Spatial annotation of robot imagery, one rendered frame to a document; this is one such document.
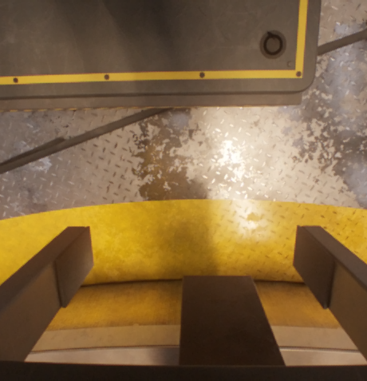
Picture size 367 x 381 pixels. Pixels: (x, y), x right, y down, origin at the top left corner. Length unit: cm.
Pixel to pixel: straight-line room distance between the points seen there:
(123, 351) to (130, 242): 34
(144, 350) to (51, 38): 65
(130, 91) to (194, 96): 11
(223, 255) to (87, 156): 53
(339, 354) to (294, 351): 10
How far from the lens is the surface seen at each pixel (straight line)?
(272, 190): 86
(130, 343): 72
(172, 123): 80
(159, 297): 88
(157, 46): 50
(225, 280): 56
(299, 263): 17
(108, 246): 93
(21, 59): 57
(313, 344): 76
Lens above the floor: 80
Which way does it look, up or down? 75 degrees down
